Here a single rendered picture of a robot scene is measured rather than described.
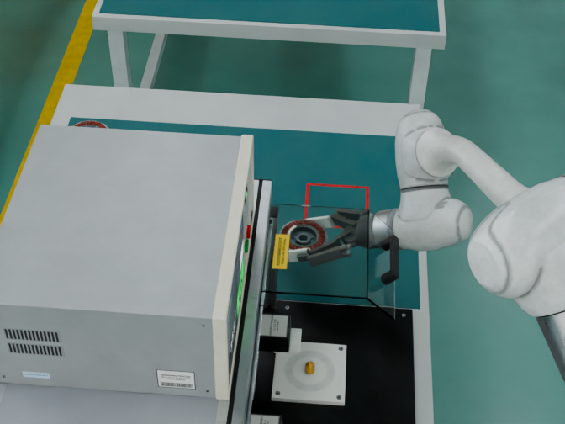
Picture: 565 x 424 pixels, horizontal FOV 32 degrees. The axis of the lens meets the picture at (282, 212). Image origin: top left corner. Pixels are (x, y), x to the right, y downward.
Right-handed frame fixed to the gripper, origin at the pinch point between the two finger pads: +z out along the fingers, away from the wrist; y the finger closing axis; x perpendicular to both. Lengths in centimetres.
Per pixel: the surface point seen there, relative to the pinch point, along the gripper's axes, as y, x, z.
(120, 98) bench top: 37, 29, 66
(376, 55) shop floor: 192, -45, 81
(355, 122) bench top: 56, -2, 11
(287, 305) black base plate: -14.5, -7.1, 1.0
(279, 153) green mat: 34.4, 4.4, 22.7
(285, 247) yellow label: -25.2, 16.6, -16.6
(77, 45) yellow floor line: 143, 13, 183
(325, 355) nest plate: -24.7, -12.9, -11.1
